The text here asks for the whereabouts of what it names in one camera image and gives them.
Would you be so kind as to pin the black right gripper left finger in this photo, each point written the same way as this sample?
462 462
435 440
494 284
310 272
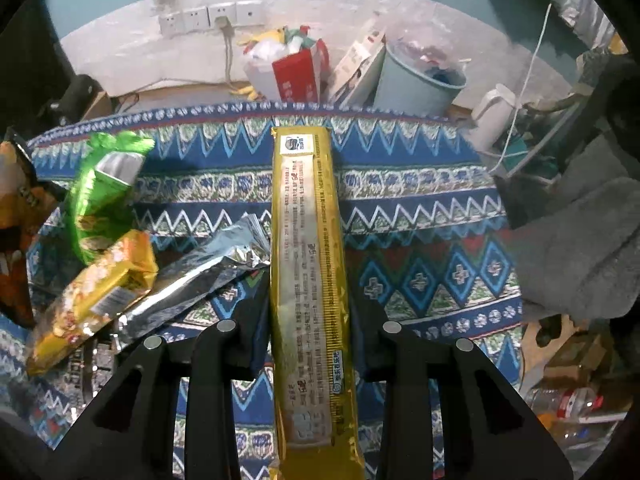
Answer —
253 328

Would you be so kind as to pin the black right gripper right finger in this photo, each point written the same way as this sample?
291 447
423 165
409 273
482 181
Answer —
371 332

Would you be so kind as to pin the long yellow snack packet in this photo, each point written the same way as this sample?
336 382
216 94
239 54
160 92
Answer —
315 408

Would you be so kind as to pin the short yellow snack packet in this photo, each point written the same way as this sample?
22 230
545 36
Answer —
101 292

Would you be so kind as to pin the orange black snack bag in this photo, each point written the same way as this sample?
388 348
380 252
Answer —
26 203

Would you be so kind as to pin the black white snack packet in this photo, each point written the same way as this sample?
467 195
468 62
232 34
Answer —
90 367

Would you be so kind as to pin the silver foil snack packet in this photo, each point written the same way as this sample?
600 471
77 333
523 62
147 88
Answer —
230 253

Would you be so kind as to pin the blue patterned tablecloth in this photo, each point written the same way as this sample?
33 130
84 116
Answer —
424 230

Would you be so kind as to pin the green snack packet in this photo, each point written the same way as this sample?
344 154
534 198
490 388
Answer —
99 207

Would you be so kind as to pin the plastic bottle red label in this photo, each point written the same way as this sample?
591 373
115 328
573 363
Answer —
563 402

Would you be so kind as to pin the grey cloth pile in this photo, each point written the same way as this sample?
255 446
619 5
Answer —
576 244

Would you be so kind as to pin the white kettle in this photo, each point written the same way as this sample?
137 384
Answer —
491 117

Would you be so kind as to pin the white cardboard package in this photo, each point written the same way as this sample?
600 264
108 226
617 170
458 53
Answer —
356 76

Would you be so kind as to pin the light blue waste bin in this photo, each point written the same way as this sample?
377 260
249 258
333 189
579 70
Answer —
416 84

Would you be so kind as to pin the red white shopping bag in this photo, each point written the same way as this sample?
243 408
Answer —
285 64

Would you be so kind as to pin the black round object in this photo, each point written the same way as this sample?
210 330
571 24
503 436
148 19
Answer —
75 101

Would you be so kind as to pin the white wall socket strip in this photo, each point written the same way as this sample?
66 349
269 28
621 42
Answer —
214 16

